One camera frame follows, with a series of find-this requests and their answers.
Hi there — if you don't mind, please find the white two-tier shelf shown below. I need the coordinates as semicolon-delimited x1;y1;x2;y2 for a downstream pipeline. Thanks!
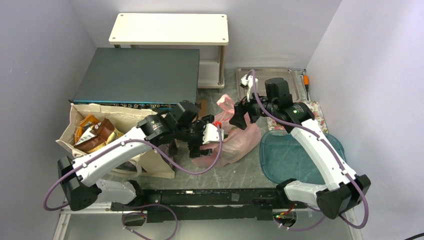
108;13;229;89

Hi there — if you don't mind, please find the beige canvas tote bag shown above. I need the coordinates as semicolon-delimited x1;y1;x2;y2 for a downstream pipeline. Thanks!
56;103;175;182

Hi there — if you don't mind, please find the floral cloth mat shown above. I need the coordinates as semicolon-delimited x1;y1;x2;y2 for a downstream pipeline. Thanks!
267;100;329;134

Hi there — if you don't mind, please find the yellow snack packet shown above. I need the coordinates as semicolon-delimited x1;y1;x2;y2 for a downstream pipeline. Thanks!
99;129;124;147

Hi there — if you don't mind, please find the orange handled screwdriver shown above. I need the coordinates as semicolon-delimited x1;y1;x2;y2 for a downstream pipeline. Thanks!
302;75;310;101

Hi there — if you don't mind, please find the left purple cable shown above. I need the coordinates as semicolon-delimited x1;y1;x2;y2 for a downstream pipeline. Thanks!
43;124;224;240

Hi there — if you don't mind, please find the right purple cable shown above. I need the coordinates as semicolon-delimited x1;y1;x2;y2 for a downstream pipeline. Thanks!
246;68;369;232

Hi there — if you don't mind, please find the brown snack packet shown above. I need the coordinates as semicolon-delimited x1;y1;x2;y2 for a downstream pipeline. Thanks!
74;118;115;153

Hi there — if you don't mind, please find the silver metal tray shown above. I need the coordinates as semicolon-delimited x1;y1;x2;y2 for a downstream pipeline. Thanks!
235;67;303;102

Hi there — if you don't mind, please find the pink plastic grocery bag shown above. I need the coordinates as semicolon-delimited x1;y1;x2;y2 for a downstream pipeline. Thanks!
192;94;262;168

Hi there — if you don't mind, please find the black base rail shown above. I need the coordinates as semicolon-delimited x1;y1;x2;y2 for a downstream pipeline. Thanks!
111;187;301;223

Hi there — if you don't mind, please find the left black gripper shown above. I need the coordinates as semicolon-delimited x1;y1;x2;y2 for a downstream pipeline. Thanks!
175;115;215;158

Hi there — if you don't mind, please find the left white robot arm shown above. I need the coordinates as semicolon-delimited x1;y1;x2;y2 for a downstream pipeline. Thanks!
54;100;224;211

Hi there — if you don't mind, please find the teal plastic tray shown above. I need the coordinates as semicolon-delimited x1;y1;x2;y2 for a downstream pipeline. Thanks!
259;130;325;185

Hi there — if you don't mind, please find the dark blue network switch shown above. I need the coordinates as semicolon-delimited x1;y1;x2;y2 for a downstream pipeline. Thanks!
71;47;200;109

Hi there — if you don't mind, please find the orange snack packet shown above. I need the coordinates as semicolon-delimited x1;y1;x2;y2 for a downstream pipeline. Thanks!
74;114;100;144

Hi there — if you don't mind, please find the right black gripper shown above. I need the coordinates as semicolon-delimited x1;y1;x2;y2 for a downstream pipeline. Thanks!
229;85;278;130

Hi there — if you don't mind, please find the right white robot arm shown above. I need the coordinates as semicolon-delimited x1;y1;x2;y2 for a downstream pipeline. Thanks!
229;75;371;219

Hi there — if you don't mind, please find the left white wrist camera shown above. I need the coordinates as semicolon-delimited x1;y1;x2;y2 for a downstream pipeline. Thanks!
202;123;224;145

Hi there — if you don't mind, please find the purple cable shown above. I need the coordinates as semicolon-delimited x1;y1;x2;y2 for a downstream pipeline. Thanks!
246;68;369;232
43;124;224;240

